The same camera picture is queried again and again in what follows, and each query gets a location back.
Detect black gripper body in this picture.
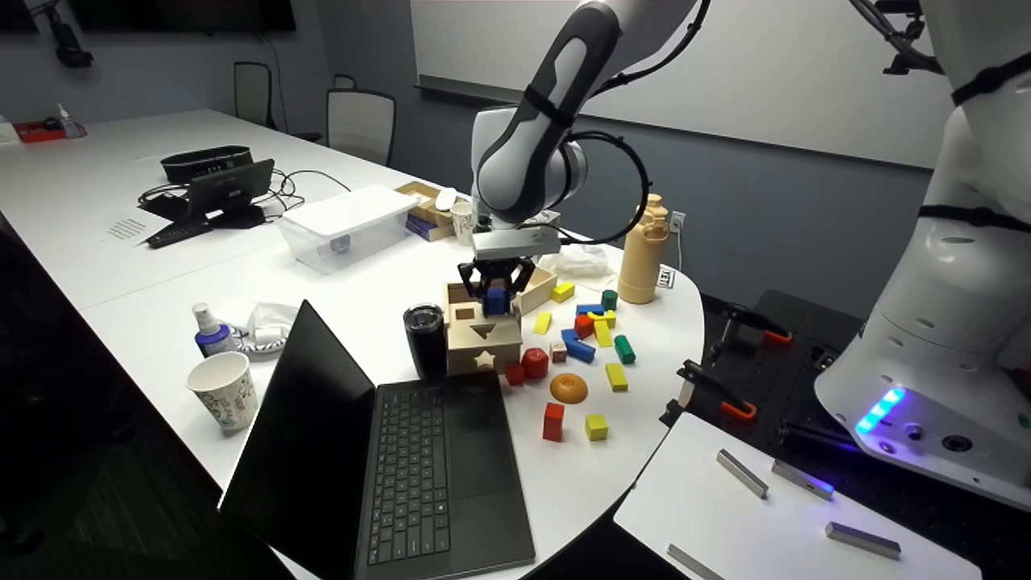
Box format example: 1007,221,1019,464
469,254,525,289

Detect blue cross block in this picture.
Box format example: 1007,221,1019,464
479,281,511,319

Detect open wooden tray box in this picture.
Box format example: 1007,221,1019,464
511,267,562,319

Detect wooden shape sorter box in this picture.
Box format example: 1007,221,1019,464
442,281,525,381

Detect red round block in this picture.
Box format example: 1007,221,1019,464
520,346,550,385

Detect cardboard box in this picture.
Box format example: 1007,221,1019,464
394,177,477,246

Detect orange dome block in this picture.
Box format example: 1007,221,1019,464
546,371,594,406

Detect white paper cup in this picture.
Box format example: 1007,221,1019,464
449,197,477,249

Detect black tumbler mug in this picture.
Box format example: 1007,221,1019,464
401,302,450,388

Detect tan water bottle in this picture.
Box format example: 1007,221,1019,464
616,189,674,308

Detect clear plastic storage container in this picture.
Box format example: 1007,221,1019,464
273,185,419,273

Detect black laptop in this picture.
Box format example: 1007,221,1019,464
218,298,537,580

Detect clear plastic bag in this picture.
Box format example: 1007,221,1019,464
234,301,304,357

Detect patterned paper cup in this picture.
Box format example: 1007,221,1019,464
182,347,261,439

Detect black tablet on stand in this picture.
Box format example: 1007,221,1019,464
139,156,281,253

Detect grey metal bar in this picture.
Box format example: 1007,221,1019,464
714,447,774,503
821,519,905,560
664,541,724,580
769,459,836,507

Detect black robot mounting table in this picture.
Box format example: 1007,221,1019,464
640,286,1031,580

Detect white panel board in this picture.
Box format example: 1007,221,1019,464
608,414,987,580

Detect red and white packet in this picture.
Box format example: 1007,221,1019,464
11,114,91,146

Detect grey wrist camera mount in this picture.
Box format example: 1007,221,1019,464
469,222,564,264

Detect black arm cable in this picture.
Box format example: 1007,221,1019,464
557,127,655,249

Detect grey desk cables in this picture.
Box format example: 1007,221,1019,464
261,167,353,213

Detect orange handled clamp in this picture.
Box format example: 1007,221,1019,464
658,357,759,429
706,298,799,347

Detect wall whiteboard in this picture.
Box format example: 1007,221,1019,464
408,0,948,171

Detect black wall television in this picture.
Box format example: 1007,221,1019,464
61,0,298,36

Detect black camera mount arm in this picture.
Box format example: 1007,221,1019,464
850,0,950,77

